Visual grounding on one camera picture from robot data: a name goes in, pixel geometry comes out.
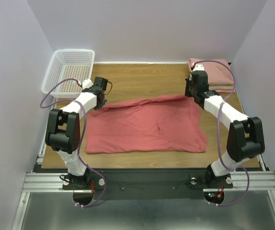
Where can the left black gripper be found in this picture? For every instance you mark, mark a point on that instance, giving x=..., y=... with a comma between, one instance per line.
x=101, y=102

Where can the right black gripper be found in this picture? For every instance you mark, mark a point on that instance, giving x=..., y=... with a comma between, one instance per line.
x=188, y=88

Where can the red t shirt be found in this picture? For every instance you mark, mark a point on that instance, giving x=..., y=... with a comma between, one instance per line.
x=164, y=123

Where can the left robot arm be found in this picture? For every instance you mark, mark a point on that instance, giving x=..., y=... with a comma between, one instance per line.
x=63, y=132

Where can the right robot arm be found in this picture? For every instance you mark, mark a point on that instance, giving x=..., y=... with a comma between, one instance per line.
x=245, y=134

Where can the pink folded shirt bottom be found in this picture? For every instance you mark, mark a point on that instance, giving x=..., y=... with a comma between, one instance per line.
x=224, y=91

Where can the pink folded shirt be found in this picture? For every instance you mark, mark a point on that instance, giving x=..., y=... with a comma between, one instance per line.
x=217, y=71
x=224, y=91

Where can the pink folded shirt top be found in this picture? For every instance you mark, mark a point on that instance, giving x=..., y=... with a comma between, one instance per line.
x=217, y=71

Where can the white plastic basket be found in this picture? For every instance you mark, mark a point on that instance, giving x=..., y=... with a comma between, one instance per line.
x=66, y=66

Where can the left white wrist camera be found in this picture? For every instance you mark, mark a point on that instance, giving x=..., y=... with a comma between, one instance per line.
x=86, y=84

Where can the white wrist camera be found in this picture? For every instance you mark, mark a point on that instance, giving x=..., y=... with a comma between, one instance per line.
x=197, y=67
x=86, y=84

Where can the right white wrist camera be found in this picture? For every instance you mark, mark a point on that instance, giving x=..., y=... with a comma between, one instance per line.
x=197, y=67

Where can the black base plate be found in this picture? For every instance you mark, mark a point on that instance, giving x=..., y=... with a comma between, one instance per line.
x=134, y=184

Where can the aluminium frame rail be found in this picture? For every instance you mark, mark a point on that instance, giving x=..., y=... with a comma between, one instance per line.
x=150, y=199

